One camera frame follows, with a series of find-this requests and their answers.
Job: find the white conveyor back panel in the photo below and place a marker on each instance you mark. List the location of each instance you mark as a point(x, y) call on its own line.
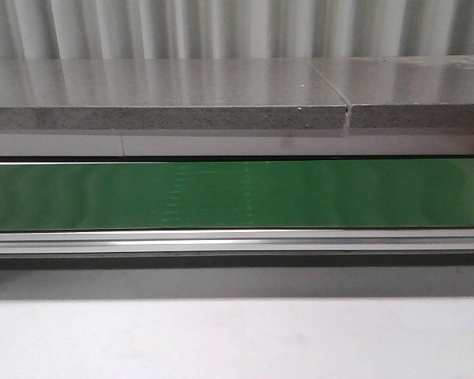
point(344, 142)

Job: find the grey stone slab left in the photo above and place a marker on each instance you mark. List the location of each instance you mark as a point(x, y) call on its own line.
point(144, 94)

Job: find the grey stone slab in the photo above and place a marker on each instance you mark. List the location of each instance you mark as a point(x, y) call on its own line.
point(144, 94)
point(404, 92)

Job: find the grey stone slab right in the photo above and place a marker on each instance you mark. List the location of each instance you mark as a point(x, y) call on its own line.
point(404, 92)

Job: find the green conveyor belt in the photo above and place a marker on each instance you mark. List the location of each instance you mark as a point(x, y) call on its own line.
point(343, 193)

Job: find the white corrugated curtain backdrop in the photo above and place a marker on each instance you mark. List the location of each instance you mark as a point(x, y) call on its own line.
point(234, 29)

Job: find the aluminium conveyor front rail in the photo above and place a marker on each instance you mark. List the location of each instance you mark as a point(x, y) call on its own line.
point(235, 242)

